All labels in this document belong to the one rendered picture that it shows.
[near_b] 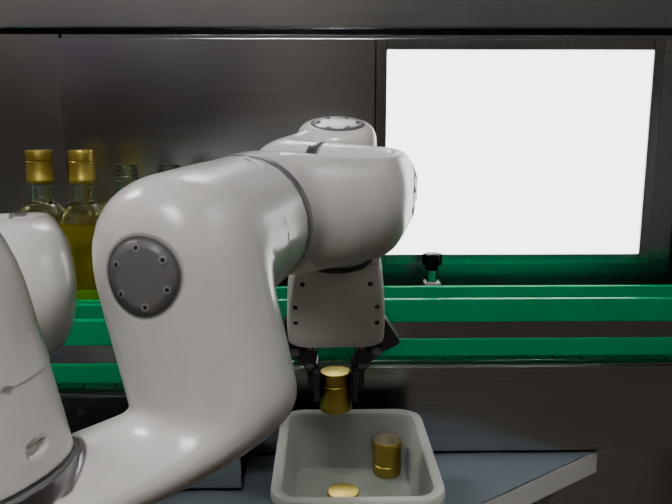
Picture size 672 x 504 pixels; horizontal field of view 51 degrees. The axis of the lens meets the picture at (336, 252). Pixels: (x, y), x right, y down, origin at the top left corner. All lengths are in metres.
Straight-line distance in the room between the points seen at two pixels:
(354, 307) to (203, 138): 0.47
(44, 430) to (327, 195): 0.23
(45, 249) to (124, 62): 0.66
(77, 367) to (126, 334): 0.58
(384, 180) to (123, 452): 0.26
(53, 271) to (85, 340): 0.43
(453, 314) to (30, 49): 0.74
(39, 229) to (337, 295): 0.31
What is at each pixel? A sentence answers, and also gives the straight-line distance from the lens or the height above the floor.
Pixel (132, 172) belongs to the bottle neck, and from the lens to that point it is 0.98.
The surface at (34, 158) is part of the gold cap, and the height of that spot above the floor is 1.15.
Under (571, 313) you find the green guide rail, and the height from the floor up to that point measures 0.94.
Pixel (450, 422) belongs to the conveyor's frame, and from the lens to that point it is 1.00.
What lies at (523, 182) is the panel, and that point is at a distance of 1.13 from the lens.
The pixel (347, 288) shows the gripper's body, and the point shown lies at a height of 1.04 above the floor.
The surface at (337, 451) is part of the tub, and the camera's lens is 0.92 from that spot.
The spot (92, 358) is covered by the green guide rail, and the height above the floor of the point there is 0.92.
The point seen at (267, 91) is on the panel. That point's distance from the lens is 1.08.
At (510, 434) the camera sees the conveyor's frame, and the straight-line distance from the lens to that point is 1.02.
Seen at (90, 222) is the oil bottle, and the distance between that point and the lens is 0.99.
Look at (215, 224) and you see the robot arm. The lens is 0.32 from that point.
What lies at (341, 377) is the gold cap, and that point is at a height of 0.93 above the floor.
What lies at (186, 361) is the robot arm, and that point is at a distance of 0.33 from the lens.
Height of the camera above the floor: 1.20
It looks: 10 degrees down
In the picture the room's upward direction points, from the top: straight up
